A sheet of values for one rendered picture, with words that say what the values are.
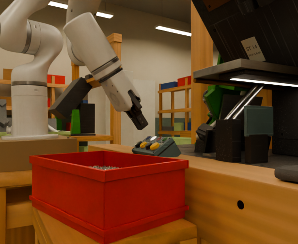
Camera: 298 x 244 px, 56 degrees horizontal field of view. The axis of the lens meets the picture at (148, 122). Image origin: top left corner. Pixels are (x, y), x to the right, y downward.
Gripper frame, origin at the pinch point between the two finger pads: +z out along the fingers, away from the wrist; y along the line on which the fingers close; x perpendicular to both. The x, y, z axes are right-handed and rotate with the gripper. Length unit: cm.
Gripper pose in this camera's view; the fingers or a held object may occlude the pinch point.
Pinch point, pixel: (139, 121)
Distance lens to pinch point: 79.7
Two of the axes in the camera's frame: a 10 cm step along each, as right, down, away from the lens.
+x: 7.2, -5.7, 4.0
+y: 4.7, -0.1, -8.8
